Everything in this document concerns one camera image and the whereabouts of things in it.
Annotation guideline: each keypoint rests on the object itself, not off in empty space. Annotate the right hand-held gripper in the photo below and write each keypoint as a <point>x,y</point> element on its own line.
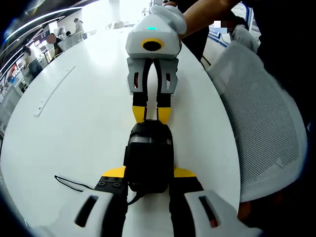
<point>138,50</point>

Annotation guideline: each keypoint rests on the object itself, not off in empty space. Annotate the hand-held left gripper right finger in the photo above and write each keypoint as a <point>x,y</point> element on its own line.
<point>192,212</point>

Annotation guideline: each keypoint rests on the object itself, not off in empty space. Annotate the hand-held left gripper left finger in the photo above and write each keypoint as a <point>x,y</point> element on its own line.
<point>103,212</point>

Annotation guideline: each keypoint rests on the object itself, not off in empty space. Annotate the black tape measure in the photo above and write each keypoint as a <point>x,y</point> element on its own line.
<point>149,158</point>

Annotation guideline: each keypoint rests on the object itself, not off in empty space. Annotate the person's right forearm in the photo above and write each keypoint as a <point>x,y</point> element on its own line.
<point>200,13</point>

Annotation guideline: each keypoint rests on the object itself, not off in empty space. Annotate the white mesh office chair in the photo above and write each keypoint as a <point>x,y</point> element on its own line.
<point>259,123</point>
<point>70,42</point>

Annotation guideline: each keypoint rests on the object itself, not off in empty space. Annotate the white board with blue frame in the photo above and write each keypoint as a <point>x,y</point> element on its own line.
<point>217,37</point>

